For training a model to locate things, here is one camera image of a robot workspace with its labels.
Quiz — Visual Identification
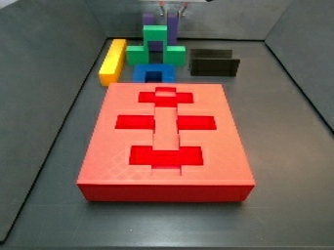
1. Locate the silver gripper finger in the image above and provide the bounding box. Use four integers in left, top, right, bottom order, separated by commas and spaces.
177, 2, 188, 18
157, 1, 165, 17

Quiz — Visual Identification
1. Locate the purple U-shaped block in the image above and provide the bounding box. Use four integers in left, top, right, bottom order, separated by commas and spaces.
141, 13, 179, 52

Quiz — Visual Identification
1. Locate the red puzzle board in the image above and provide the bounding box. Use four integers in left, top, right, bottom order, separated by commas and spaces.
77, 83, 255, 202

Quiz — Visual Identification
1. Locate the green arch block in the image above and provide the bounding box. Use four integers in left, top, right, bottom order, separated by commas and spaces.
127, 25, 187, 66

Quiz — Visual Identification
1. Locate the black H-shaped block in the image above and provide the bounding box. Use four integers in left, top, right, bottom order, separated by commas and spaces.
189, 49, 240, 77

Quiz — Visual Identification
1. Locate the blue U-shaped block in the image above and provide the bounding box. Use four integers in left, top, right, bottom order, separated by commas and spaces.
133, 63, 175, 83

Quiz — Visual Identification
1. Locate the yellow long block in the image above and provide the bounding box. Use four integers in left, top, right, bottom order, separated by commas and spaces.
98, 39, 127, 86

